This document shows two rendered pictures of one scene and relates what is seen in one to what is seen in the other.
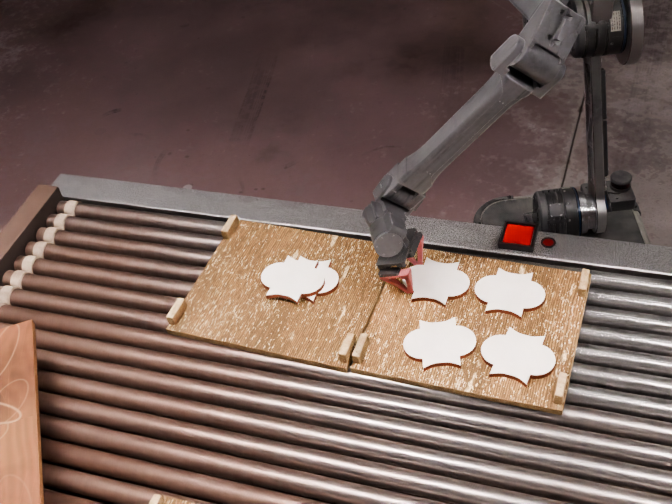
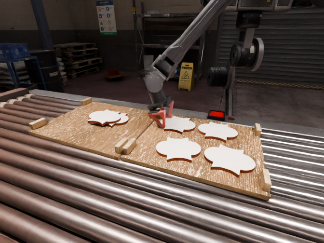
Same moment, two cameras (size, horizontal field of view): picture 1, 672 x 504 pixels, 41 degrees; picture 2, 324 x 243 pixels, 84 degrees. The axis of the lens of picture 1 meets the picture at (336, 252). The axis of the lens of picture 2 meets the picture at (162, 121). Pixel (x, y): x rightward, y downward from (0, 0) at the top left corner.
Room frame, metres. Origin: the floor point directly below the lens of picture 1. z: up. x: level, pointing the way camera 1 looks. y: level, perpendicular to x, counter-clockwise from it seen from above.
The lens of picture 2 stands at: (0.64, -0.07, 1.29)
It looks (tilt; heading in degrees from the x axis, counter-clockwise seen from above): 27 degrees down; 354
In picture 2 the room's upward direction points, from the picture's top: straight up
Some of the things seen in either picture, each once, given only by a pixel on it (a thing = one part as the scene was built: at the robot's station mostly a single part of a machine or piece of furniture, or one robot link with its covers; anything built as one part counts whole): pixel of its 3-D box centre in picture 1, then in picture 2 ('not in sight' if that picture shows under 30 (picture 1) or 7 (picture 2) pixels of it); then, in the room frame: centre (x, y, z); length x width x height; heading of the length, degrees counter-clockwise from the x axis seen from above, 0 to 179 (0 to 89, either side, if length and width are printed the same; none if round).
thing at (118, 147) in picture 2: (347, 347); (121, 145); (1.14, 0.01, 0.95); 0.06 x 0.02 x 0.03; 152
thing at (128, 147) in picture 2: (360, 348); (129, 146); (1.13, -0.01, 0.95); 0.06 x 0.02 x 0.03; 153
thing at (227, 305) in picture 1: (285, 289); (101, 122); (1.35, 0.12, 0.93); 0.41 x 0.35 x 0.02; 62
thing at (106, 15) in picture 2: not in sight; (106, 18); (7.01, 0.95, 1.55); 0.61 x 0.02 x 0.91; 63
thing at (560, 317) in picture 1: (473, 322); (197, 142); (1.16, -0.25, 0.93); 0.41 x 0.35 x 0.02; 63
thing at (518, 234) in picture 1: (518, 236); (216, 115); (1.38, -0.40, 0.92); 0.06 x 0.06 x 0.01; 64
